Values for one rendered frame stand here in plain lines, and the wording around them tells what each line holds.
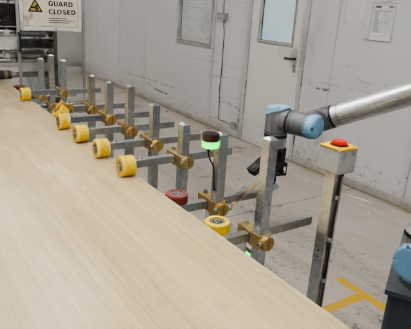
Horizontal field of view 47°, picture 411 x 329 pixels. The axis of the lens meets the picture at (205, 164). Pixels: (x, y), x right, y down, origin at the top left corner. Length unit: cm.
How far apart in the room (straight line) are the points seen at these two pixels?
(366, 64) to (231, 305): 361
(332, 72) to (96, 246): 374
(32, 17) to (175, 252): 289
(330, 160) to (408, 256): 56
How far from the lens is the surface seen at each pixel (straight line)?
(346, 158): 126
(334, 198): 131
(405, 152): 433
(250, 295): 117
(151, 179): 215
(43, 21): 396
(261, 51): 554
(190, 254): 131
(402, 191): 440
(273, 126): 183
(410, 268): 172
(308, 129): 176
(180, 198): 165
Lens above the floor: 154
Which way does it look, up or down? 18 degrees down
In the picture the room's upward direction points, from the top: 4 degrees clockwise
